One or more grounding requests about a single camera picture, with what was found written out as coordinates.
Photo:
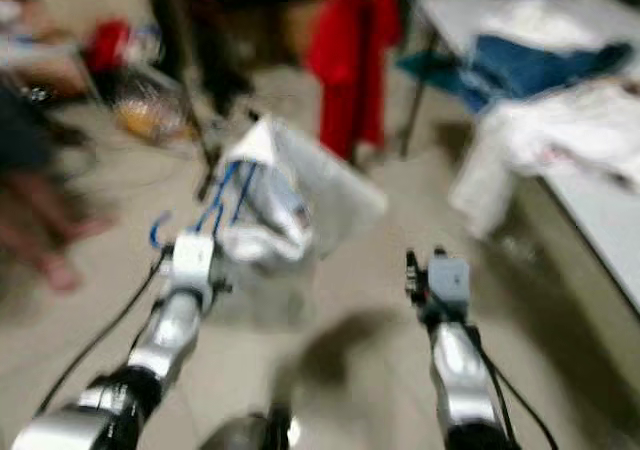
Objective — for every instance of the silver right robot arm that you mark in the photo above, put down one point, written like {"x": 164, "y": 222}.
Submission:
{"x": 460, "y": 380}

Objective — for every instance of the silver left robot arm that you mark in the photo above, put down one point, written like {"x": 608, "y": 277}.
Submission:
{"x": 170, "y": 340}

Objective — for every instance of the white cotton garment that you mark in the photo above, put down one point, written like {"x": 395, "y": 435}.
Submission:
{"x": 560, "y": 135}

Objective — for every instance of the red garment white trim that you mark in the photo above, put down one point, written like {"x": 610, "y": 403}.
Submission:
{"x": 355, "y": 60}

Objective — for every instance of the person bare leg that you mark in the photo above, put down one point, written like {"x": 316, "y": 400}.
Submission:
{"x": 50, "y": 265}
{"x": 60, "y": 220}

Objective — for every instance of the grey robot left foot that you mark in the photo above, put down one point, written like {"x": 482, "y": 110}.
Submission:
{"x": 245, "y": 435}

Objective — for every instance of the blue denim garment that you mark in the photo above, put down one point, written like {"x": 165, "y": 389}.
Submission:
{"x": 530, "y": 70}

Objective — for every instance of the person dark shorts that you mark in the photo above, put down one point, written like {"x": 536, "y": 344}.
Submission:
{"x": 15, "y": 130}

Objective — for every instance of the white crumpled garment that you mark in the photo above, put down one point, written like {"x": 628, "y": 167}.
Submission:
{"x": 550, "y": 20}

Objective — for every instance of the plastic bag with striped fabric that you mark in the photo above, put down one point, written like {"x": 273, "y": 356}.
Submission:
{"x": 150, "y": 115}

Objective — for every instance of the white and red clothes pile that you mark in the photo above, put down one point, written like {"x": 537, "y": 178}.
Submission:
{"x": 110, "y": 45}

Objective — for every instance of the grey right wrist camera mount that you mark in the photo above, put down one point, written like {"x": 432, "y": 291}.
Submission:
{"x": 448, "y": 280}

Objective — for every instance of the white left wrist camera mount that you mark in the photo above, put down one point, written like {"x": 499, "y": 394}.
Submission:
{"x": 192, "y": 260}

